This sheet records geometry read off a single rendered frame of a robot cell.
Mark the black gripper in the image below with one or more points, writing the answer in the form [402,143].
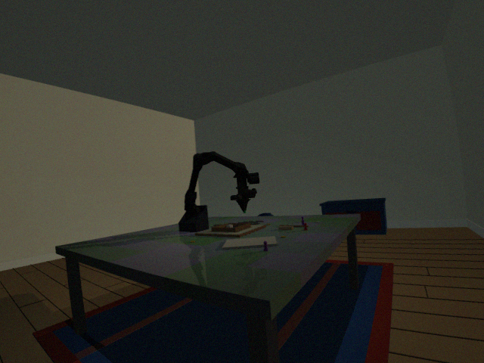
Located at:
[241,200]

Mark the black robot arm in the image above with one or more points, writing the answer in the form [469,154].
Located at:
[242,175]

